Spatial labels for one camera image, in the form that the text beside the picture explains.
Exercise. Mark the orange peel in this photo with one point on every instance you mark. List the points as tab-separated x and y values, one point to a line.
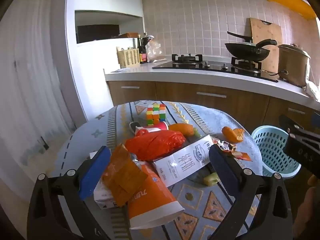
182	129
230	133

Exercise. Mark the orange paper cup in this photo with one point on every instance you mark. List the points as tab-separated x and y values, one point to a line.
150	197

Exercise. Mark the small white carton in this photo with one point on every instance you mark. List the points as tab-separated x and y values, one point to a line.
103	196

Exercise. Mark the black gas stove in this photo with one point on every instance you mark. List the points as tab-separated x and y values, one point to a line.
200	66

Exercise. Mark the orange sachet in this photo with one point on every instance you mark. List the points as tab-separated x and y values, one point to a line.
241	156

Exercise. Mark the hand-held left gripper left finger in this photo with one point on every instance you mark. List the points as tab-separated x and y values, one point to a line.
95	172

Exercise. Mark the white paper slip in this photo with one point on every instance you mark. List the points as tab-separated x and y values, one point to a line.
117	70

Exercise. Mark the person's right hand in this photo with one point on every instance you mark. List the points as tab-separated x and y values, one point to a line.
313	192

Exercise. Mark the white printed box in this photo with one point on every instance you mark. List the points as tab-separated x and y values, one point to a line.
185	160

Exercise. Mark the orange plastic bag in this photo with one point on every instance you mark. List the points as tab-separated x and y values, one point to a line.
155	143

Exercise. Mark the green vegetable scrap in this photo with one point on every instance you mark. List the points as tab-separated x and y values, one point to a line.
197	132

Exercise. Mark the crumpled candy wrapper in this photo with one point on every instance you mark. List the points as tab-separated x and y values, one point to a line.
223	145

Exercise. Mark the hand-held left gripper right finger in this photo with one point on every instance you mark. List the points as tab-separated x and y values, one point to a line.
222	165

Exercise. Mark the light blue plastic basket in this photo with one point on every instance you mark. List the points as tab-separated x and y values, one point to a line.
270	150

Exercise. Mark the clear plastic bag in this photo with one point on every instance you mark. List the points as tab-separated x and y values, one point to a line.
155	51

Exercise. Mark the red paper cup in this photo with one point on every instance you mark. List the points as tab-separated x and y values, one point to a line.
160	126

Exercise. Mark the beige cutlery basket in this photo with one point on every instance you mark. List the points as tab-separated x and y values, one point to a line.
128	57

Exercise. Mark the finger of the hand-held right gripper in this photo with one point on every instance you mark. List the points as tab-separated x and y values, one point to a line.
287	122

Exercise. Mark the green yellow sponge piece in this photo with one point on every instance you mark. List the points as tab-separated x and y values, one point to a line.
211	180

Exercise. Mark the dark soy sauce bottle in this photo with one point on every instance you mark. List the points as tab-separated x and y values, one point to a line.
143	55

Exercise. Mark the brown rice cooker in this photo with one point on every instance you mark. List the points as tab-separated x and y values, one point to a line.
292	65

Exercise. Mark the small black packet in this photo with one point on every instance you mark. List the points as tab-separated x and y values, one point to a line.
135	127

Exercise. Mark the wooden cutting board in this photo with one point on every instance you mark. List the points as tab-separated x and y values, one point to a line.
265	32

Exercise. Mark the orange plastic wrapper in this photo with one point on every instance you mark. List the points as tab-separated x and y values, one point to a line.
122	177

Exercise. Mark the black ladle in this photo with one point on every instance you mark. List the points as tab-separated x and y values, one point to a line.
276	73

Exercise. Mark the white cloth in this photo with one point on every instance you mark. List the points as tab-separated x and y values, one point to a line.
311	90

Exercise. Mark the colourful puzzle cube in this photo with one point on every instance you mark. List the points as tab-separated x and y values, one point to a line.
156	113

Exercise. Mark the wooden kitchen cabinet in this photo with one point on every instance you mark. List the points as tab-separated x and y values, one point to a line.
175	97

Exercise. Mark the black frying pan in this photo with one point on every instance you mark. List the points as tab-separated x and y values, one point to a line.
245	51

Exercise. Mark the brown box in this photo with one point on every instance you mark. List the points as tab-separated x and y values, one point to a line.
128	35

